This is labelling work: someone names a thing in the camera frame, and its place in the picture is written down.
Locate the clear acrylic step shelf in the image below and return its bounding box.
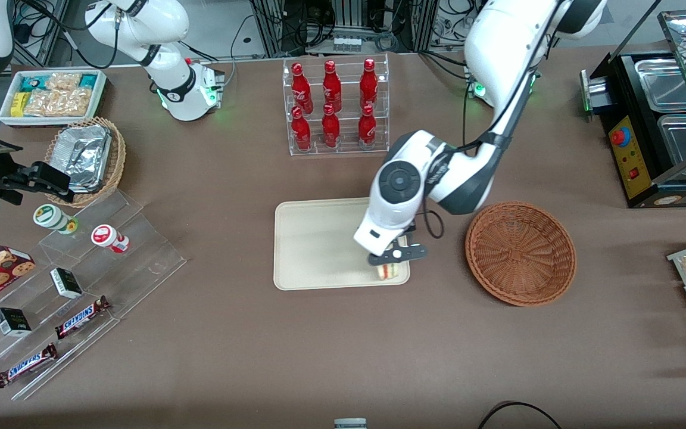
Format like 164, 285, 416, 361
0, 188, 188, 401

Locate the black food warmer cabinet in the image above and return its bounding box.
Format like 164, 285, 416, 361
580, 9, 686, 209

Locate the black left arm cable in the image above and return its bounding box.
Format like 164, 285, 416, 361
423, 0, 564, 240

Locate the black looped table cable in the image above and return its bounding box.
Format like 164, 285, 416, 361
477, 401, 564, 429

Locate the silver foil container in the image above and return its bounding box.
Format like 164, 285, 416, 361
52, 125, 111, 193

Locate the clear acrylic bottle rack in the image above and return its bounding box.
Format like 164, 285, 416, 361
282, 54, 390, 157

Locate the brown round wicker basket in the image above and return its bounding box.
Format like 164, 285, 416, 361
465, 201, 577, 307

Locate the aluminium frame rack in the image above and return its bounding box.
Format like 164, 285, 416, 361
248, 0, 439, 57

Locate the light tan wicker basket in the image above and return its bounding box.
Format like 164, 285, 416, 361
44, 117, 126, 208

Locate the white rectangular snack bin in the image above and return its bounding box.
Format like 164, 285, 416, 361
0, 70, 108, 127

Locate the triangle sandwich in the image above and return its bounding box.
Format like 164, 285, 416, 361
377, 235, 410, 281

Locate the green capped yogurt bottle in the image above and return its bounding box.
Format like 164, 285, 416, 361
33, 204, 79, 235

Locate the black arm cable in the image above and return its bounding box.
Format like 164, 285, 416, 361
15, 0, 120, 70
423, 0, 564, 240

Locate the beige rectangular tray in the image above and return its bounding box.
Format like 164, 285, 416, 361
273, 196, 411, 291

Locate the Snickers chocolate bar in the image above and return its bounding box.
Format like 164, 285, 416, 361
54, 296, 111, 340
0, 343, 58, 388

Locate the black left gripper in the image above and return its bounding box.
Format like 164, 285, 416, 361
391, 222, 420, 251

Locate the red cola bottle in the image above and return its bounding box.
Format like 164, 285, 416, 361
291, 63, 314, 114
291, 107, 312, 151
322, 60, 342, 113
358, 104, 377, 147
322, 104, 341, 148
359, 58, 378, 109

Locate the red capped yogurt bottle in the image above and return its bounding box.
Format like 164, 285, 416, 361
91, 224, 130, 254

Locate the clear bag of crackers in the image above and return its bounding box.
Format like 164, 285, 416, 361
57, 88, 92, 117
24, 89, 61, 117
46, 73, 82, 92

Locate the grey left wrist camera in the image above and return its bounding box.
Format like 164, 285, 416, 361
369, 243, 428, 266

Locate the small black carton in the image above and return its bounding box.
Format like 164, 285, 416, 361
50, 268, 83, 299
0, 307, 32, 337

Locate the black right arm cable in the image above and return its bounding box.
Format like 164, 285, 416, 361
15, 0, 120, 70

